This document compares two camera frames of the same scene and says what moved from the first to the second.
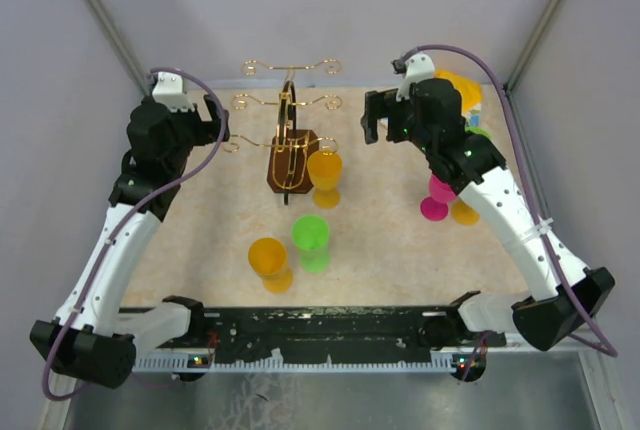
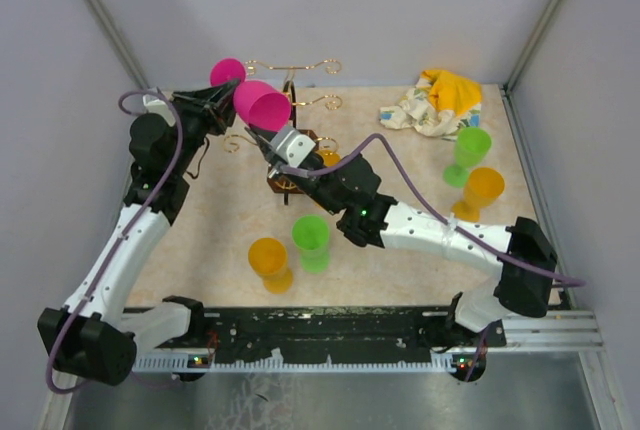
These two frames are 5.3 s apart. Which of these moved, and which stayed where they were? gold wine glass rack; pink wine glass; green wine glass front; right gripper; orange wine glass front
Moved: pink wine glass; right gripper
Stayed: orange wine glass front; gold wine glass rack; green wine glass front
